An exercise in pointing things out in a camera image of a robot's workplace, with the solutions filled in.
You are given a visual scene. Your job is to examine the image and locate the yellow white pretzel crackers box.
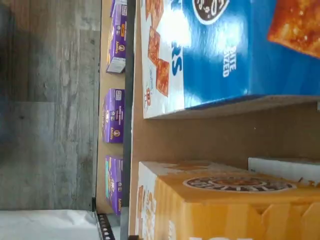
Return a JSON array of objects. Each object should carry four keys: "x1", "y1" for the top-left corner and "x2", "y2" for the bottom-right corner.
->
[
  {"x1": 247, "y1": 156, "x2": 320, "y2": 176},
  {"x1": 136, "y1": 160, "x2": 320, "y2": 240}
]

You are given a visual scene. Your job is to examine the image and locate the purple Annie's snack box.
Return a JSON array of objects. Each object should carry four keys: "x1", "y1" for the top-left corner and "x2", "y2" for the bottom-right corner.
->
[
  {"x1": 104, "y1": 154, "x2": 125, "y2": 216},
  {"x1": 105, "y1": 2, "x2": 129, "y2": 75},
  {"x1": 101, "y1": 87, "x2": 126, "y2": 145},
  {"x1": 109, "y1": 0, "x2": 129, "y2": 18}
]

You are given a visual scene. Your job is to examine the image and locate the blue white pretzel crackers box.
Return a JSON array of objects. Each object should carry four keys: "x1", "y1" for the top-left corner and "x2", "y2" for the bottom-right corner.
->
[{"x1": 140, "y1": 0, "x2": 320, "y2": 120}]

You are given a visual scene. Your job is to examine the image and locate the grey-white side curtain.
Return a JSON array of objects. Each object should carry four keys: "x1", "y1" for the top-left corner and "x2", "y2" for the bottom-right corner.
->
[{"x1": 0, "y1": 209, "x2": 100, "y2": 240}]

